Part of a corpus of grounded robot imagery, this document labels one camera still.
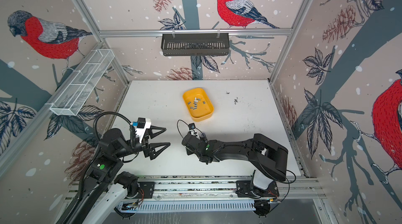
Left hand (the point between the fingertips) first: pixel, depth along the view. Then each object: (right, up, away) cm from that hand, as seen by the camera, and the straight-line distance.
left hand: (165, 139), depth 62 cm
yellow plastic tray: (+12, +11, +45) cm, 47 cm away
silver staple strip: (+10, +14, +47) cm, 50 cm away
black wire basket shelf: (+9, +53, +44) cm, 69 cm away
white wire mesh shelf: (-47, +15, +9) cm, 50 cm away
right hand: (+6, -9, +22) cm, 25 cm away
